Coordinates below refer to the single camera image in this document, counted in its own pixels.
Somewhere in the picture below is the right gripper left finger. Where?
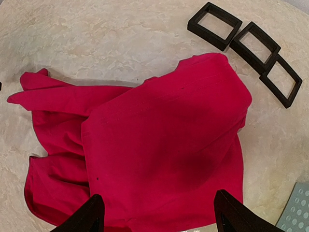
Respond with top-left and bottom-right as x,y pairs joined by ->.
52,194 -> 105,232

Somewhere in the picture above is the black square frame right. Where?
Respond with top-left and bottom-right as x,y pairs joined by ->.
259,55 -> 302,109

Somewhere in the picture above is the black square frame left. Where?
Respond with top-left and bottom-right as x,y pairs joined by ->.
187,2 -> 242,51

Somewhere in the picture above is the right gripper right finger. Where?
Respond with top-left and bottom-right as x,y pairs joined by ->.
214,189 -> 274,232

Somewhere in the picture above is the blue plastic basket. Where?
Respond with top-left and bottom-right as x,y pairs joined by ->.
276,182 -> 309,232

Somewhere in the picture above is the red t-shirt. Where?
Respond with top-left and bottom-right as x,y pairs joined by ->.
7,53 -> 252,232

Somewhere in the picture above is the black square frame middle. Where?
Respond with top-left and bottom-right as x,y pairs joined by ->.
230,22 -> 281,74

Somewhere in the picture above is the black square frame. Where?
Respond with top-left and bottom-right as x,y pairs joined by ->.
259,55 -> 302,109
187,2 -> 242,51
230,22 -> 281,74

